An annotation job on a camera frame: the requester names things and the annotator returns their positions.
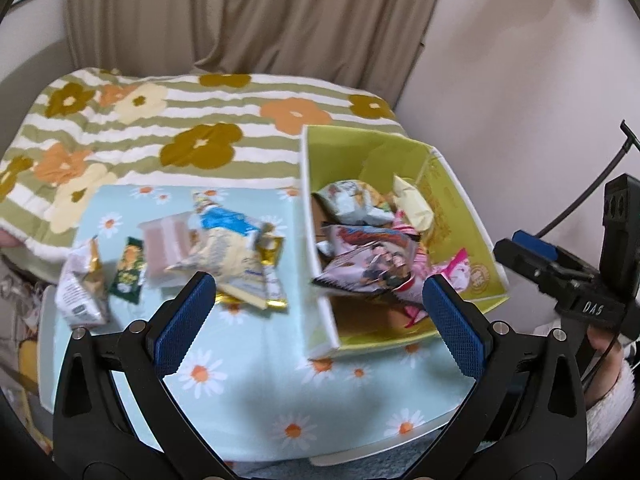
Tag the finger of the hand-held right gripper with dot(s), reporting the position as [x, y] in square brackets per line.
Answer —
[532, 241]
[525, 260]

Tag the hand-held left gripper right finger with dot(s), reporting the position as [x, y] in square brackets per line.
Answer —
[452, 325]

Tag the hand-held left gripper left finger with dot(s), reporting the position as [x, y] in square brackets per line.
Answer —
[185, 325]

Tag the small pink white packet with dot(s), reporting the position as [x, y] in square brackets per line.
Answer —
[457, 272]

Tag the green snack packet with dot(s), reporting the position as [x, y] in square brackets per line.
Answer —
[127, 275]

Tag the pink translucent wafer pack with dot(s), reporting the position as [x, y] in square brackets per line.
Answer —
[162, 245]

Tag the blue white yellow snack packet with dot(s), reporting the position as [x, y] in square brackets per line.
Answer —
[225, 230]

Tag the dark comic print packet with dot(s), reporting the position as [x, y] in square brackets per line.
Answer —
[370, 260]

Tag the white grey print packet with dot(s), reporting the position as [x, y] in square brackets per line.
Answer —
[80, 290]

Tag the gold snack packet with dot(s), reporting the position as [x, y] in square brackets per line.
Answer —
[272, 250]

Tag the cream snack packet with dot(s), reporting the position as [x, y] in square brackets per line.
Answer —
[412, 205]

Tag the white chip picture packet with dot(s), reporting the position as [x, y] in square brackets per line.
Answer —
[350, 200]

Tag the green cardboard box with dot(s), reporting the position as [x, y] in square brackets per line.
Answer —
[360, 160]

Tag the person's right forearm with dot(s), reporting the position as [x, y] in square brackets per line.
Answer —
[615, 420]

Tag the person's right hand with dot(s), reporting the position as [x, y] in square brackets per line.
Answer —
[605, 355]

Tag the black curved pole stand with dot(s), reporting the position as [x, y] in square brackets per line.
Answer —
[614, 162]

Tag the white table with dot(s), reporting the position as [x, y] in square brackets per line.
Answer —
[340, 458]

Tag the pink bedding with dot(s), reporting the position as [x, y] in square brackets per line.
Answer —
[7, 240]

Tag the floral striped blanket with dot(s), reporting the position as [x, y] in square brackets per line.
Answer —
[150, 125]

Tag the grey padded headboard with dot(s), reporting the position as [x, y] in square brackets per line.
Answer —
[30, 65]

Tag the beige curtain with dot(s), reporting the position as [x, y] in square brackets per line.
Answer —
[250, 10]

